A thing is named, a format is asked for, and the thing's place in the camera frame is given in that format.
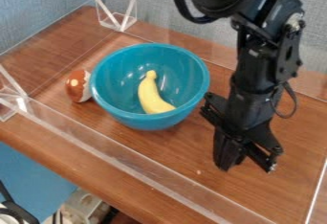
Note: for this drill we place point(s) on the clear acrylic back barrier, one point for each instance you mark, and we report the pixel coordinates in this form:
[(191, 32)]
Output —
[(213, 43)]

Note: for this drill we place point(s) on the grey box under table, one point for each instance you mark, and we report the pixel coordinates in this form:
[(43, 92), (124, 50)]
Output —
[(84, 208)]

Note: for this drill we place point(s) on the blue plastic bowl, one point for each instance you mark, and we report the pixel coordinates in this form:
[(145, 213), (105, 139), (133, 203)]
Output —
[(183, 81)]

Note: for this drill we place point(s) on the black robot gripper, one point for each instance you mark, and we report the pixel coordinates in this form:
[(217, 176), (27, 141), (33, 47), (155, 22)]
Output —
[(243, 133)]

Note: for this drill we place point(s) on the black chair edge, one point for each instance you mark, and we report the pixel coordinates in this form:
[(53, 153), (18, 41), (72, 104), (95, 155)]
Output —
[(12, 214)]

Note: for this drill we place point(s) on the yellow toy banana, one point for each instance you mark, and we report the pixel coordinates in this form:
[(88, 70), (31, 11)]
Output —
[(149, 98)]

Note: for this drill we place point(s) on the clear acrylic barrier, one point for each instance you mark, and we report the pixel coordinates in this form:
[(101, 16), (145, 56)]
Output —
[(213, 43), (143, 188)]

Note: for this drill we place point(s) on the brown white toy mushroom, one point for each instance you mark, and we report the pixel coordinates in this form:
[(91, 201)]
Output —
[(77, 86)]

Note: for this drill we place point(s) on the clear acrylic front barrier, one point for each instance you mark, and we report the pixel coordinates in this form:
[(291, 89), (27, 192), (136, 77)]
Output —
[(143, 188)]

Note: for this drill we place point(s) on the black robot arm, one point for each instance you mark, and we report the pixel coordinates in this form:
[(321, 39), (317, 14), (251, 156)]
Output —
[(269, 26)]

